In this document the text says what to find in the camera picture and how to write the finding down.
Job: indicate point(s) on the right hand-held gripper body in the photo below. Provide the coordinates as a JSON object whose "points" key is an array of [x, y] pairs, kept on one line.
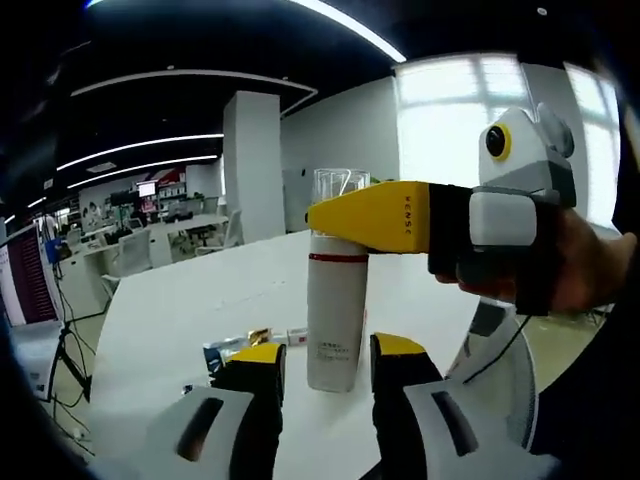
{"points": [[530, 160]]}

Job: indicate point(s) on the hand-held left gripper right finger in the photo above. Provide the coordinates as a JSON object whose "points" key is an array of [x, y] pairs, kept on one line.
{"points": [[405, 415]]}

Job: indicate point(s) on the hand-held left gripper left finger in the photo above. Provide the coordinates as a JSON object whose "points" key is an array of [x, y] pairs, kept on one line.
{"points": [[250, 415]]}

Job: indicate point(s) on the silver blue skincare sachet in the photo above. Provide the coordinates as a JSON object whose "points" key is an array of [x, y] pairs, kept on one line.
{"points": [[220, 352]]}

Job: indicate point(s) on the gold skincare sachet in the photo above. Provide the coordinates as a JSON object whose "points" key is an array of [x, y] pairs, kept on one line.
{"points": [[260, 336]]}

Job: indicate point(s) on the small white skincare bottle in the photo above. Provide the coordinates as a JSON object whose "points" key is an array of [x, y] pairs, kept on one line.
{"points": [[295, 336]]}

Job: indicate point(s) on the large white skincare bottle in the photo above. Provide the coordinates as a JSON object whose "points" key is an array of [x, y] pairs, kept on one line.
{"points": [[332, 310]]}

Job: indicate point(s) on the person's right hand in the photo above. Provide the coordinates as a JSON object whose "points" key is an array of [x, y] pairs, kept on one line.
{"points": [[590, 270]]}

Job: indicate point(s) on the large window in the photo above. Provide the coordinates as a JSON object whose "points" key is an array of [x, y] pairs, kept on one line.
{"points": [[440, 115]]}

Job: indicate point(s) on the white mesh office chair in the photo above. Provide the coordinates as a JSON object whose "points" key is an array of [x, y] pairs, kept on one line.
{"points": [[520, 390]]}

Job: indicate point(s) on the long ceiling light strip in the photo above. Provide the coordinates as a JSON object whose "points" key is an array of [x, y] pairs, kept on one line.
{"points": [[350, 25], [145, 167], [140, 147]]}

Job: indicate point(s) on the white desk with black legs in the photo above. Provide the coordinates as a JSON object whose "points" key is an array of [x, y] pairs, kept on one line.
{"points": [[35, 350]]}

